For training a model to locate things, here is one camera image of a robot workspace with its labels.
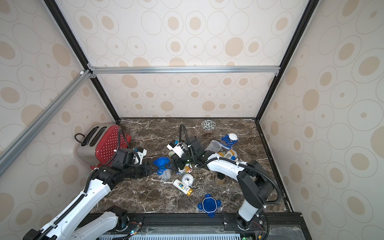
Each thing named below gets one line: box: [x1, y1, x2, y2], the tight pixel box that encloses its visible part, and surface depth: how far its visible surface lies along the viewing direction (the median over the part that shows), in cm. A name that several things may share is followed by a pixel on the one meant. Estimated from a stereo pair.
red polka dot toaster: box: [76, 123, 132, 170], surface depth 87 cm
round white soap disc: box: [228, 133, 238, 141], surface depth 108 cm
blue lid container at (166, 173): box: [157, 168, 172, 180], surface depth 85 cm
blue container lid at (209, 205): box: [197, 194, 222, 218], surface depth 81 cm
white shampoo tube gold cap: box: [173, 179, 194, 197], surface depth 85 cm
